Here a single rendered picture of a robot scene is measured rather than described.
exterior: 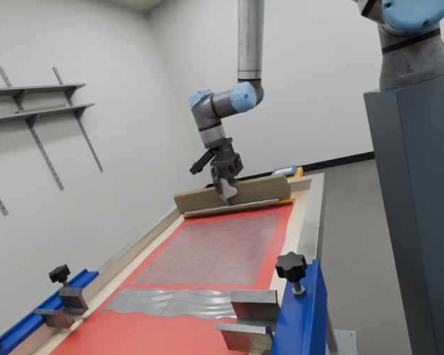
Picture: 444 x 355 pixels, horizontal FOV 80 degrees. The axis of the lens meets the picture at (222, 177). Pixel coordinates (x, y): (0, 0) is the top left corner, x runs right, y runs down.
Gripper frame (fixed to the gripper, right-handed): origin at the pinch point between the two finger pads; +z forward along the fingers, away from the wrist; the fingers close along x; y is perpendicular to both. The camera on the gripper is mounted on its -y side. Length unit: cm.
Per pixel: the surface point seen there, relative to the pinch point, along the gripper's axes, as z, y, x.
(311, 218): 0.5, 28.1, -17.3
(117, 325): 4.2, -8.6, -46.4
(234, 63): -76, -89, 322
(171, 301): 3.3, 1.6, -40.5
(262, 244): 4.2, 16.0, -21.1
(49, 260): 46, -199, 37
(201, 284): 4.1, 5.7, -34.9
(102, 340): 4, -9, -50
